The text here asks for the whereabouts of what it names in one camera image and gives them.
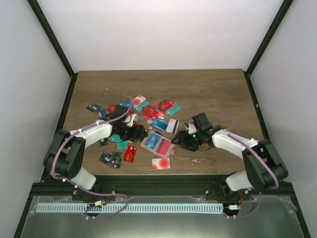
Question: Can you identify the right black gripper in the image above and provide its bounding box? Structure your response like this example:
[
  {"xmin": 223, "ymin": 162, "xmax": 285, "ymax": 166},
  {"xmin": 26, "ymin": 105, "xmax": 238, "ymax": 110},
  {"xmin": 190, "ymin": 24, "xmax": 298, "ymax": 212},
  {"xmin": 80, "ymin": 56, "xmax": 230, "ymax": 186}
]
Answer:
[{"xmin": 171, "ymin": 130, "xmax": 203, "ymax": 152}]

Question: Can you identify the red card black stripe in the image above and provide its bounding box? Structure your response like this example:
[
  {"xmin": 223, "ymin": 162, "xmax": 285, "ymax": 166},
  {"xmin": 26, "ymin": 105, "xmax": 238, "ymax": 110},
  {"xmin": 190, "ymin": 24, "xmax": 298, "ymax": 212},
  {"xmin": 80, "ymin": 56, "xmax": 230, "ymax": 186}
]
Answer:
[{"xmin": 156, "ymin": 139, "xmax": 171, "ymax": 155}]

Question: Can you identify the blue card front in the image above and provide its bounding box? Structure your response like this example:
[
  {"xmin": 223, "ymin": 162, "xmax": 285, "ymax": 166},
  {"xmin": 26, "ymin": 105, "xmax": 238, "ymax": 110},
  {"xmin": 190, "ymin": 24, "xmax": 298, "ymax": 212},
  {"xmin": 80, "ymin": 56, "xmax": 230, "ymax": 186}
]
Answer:
[{"xmin": 144, "ymin": 131, "xmax": 161, "ymax": 149}]

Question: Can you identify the pink leather card holder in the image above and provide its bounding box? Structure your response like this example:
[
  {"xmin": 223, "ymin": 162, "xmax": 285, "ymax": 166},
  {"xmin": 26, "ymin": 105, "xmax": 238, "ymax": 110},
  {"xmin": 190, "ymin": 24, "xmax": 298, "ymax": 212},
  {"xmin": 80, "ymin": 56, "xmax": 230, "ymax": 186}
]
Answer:
[{"xmin": 140, "ymin": 130, "xmax": 175, "ymax": 158}]

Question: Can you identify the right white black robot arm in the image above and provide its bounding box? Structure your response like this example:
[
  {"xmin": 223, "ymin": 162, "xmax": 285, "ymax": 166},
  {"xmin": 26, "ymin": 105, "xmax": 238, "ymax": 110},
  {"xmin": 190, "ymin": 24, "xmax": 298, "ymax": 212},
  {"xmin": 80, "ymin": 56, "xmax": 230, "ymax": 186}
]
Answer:
[{"xmin": 172, "ymin": 113, "xmax": 289, "ymax": 200}]

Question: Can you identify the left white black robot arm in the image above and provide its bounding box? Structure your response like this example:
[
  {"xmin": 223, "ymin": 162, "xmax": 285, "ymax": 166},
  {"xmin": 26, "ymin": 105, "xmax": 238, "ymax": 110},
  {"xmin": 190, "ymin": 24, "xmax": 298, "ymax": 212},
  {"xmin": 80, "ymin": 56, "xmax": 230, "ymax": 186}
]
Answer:
[{"xmin": 43, "ymin": 105, "xmax": 148, "ymax": 200}]

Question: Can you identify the white card black stripe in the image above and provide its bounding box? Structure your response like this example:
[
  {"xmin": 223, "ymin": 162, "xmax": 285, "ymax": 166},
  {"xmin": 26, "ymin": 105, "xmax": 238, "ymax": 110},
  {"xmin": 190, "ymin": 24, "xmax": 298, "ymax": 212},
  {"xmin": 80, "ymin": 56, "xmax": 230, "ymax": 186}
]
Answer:
[{"xmin": 165, "ymin": 119, "xmax": 179, "ymax": 134}]

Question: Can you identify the teal cards centre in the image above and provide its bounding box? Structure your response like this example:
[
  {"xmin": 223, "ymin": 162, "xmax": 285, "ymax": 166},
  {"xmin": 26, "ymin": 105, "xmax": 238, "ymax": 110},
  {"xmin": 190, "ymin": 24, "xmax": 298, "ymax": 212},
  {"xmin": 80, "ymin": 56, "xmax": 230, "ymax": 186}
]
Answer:
[{"xmin": 108, "ymin": 134, "xmax": 128, "ymax": 150}]

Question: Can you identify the blue striped card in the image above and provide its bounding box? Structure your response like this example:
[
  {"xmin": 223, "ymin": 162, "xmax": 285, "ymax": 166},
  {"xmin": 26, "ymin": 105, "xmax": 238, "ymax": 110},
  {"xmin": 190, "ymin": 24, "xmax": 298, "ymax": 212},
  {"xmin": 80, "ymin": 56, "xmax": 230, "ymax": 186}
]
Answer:
[{"xmin": 151, "ymin": 119, "xmax": 169, "ymax": 132}]

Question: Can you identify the red card centre top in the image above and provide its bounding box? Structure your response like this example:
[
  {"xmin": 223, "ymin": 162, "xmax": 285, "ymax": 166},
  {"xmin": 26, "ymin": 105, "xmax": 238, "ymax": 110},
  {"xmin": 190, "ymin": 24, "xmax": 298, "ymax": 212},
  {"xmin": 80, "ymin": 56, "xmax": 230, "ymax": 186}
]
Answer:
[{"xmin": 142, "ymin": 105, "xmax": 159, "ymax": 120}]

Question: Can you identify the red vip card front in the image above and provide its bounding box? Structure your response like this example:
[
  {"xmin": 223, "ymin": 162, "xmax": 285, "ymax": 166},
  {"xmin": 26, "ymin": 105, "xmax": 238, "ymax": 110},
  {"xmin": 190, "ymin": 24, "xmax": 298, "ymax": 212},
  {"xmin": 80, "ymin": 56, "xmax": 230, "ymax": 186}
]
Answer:
[{"xmin": 123, "ymin": 146, "xmax": 137, "ymax": 163}]

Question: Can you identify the white red circle card front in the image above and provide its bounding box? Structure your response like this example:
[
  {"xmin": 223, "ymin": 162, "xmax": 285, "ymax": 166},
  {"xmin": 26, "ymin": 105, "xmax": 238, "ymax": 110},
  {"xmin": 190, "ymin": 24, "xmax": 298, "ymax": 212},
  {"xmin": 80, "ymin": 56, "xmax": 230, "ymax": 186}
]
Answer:
[{"xmin": 152, "ymin": 158, "xmax": 170, "ymax": 170}]

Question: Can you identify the white red circle card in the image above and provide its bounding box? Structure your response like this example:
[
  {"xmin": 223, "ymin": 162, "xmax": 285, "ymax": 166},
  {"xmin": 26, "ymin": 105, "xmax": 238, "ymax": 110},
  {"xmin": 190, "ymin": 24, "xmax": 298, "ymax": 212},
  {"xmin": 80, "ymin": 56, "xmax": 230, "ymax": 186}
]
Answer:
[
  {"xmin": 152, "ymin": 158, "xmax": 170, "ymax": 170},
  {"xmin": 132, "ymin": 94, "xmax": 146, "ymax": 108}
]

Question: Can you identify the teal card far right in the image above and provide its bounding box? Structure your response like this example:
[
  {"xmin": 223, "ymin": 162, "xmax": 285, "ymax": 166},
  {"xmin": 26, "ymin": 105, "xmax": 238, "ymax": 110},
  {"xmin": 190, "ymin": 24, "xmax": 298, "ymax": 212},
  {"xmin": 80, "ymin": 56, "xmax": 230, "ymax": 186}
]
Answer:
[{"xmin": 166, "ymin": 104, "xmax": 181, "ymax": 116}]

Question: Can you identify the black cards front left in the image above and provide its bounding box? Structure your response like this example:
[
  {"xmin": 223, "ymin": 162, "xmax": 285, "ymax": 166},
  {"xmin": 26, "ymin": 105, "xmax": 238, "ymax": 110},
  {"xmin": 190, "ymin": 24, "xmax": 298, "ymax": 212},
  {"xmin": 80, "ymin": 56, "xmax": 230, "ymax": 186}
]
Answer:
[{"xmin": 99, "ymin": 152, "xmax": 123, "ymax": 169}]

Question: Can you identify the red card far right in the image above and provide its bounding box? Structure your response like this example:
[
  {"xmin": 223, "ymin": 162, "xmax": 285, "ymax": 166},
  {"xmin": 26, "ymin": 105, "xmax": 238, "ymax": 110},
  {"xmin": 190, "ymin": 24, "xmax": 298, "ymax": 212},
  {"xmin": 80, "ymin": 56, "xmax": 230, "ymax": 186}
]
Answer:
[{"xmin": 158, "ymin": 100, "xmax": 175, "ymax": 112}]

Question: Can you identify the black card far left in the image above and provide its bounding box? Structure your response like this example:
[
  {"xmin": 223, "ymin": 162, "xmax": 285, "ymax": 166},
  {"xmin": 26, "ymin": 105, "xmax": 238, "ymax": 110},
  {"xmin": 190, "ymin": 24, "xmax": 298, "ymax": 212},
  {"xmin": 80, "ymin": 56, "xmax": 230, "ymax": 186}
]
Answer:
[{"xmin": 86, "ymin": 103, "xmax": 103, "ymax": 114}]

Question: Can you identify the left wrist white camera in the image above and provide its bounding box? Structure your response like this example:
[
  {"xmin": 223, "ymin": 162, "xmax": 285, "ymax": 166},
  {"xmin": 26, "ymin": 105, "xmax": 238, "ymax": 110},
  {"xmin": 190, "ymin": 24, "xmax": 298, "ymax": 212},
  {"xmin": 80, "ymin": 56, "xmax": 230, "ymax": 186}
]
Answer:
[{"xmin": 124, "ymin": 114, "xmax": 139, "ymax": 127}]

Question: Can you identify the wrist white camera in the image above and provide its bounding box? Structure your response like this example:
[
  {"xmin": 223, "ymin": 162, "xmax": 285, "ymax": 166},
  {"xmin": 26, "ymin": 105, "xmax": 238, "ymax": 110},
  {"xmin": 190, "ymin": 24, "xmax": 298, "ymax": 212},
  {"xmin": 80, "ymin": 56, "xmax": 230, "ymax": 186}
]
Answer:
[
  {"xmin": 184, "ymin": 119, "xmax": 197, "ymax": 134},
  {"xmin": 124, "ymin": 114, "xmax": 139, "ymax": 127}
]

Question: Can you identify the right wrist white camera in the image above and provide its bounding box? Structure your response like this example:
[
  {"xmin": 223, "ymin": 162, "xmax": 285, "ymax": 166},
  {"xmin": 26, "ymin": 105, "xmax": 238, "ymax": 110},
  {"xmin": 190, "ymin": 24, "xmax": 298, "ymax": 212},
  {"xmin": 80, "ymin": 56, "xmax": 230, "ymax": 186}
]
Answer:
[{"xmin": 184, "ymin": 119, "xmax": 197, "ymax": 134}]

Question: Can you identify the black aluminium front rail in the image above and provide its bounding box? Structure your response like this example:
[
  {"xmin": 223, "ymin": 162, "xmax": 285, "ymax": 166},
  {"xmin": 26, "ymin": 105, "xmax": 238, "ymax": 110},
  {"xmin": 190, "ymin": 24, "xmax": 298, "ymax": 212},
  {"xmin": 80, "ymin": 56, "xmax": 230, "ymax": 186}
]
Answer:
[{"xmin": 29, "ymin": 173, "xmax": 293, "ymax": 201}]

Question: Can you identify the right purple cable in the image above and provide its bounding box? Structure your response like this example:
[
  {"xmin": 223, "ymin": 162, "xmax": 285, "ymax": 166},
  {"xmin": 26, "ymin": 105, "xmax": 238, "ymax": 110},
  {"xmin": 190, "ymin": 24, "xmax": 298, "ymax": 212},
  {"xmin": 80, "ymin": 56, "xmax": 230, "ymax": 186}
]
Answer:
[{"xmin": 205, "ymin": 109, "xmax": 280, "ymax": 219}]

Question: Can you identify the purple cable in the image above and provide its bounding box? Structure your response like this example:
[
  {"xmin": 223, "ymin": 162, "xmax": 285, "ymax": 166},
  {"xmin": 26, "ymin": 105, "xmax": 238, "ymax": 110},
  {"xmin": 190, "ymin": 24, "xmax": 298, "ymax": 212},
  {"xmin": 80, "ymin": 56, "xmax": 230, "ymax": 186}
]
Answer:
[
  {"xmin": 205, "ymin": 109, "xmax": 280, "ymax": 219},
  {"xmin": 49, "ymin": 96, "xmax": 134, "ymax": 220}
]

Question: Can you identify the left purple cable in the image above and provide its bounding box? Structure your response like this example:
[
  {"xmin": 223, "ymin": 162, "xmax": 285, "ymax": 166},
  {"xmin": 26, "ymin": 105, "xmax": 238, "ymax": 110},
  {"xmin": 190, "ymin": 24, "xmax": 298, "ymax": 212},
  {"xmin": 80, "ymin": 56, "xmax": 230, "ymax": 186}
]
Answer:
[{"xmin": 49, "ymin": 96, "xmax": 134, "ymax": 220}]

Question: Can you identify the light blue slotted cable duct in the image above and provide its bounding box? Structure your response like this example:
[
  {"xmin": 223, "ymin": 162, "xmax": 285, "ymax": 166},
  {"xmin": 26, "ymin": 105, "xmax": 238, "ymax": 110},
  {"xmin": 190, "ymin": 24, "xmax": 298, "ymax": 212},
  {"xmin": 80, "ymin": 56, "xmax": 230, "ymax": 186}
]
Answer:
[{"xmin": 36, "ymin": 203, "xmax": 223, "ymax": 214}]

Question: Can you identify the black frame left post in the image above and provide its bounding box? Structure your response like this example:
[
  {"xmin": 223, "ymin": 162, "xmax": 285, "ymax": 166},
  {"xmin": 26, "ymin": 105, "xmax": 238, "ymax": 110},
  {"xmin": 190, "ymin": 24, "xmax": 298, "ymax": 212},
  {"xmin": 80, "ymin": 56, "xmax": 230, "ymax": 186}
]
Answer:
[{"xmin": 27, "ymin": 0, "xmax": 75, "ymax": 78}]

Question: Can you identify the black frame post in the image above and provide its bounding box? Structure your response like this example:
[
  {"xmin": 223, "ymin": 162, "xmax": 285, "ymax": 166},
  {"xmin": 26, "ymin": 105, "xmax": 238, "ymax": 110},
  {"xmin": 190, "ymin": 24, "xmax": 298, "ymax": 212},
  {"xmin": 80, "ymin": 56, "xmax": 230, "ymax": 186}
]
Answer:
[
  {"xmin": 27, "ymin": 0, "xmax": 75, "ymax": 78},
  {"xmin": 246, "ymin": 0, "xmax": 294, "ymax": 75}
]

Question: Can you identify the black frame right post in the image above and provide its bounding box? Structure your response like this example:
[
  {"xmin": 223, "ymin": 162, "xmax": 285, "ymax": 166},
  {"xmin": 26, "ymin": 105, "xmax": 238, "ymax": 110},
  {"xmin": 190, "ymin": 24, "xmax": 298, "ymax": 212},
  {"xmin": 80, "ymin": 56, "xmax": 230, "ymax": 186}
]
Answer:
[{"xmin": 246, "ymin": 0, "xmax": 294, "ymax": 75}]

